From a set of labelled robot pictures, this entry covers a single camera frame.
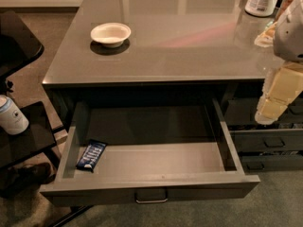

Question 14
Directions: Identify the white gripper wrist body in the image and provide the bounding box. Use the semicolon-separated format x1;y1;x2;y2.
259;68;286;112

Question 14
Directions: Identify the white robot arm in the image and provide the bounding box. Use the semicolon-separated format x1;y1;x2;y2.
255;0;303;125

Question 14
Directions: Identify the white paper bowl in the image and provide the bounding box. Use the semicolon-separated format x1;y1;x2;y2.
90;23;132;48

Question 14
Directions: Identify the grey counter cabinet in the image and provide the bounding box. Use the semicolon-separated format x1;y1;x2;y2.
42;0;303;131

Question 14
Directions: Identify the closed grey lower drawer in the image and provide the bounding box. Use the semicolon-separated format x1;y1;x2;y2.
230;129;303;172

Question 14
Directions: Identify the white can with label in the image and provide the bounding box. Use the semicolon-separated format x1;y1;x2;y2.
0;95;29;135

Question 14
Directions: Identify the metal drawer handle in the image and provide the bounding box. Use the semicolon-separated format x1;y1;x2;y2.
134;188;168;204

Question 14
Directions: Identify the white plastic bottle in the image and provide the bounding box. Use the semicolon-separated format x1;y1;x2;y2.
244;0;277;17

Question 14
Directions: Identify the dark shoe on floor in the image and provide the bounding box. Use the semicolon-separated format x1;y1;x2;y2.
0;163;51;198

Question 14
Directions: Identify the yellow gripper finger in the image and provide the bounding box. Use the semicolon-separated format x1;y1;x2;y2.
255;61;303;125
254;23;276;47

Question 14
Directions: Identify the blue rxbar blueberry bar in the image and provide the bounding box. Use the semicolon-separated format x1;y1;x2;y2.
76;139;107;172

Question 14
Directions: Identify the open grey top drawer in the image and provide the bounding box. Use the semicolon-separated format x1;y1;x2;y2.
40;98;259;206

